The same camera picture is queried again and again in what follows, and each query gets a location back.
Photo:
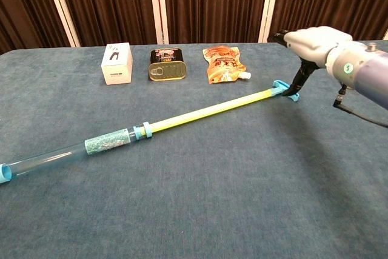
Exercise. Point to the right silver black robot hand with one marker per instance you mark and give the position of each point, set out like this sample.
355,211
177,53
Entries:
315,43

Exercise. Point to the blue felt table cover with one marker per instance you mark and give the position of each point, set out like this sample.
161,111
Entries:
212,195

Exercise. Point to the orange spout pouch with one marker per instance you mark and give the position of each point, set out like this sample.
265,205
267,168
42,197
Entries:
222,65

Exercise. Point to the black gold tin can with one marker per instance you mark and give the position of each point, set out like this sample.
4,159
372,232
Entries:
166,71

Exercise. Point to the yellow stick with teal tape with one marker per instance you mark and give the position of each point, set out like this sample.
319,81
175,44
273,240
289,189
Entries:
106,142

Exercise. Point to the small white carton box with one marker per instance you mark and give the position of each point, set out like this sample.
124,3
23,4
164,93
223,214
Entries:
116,65

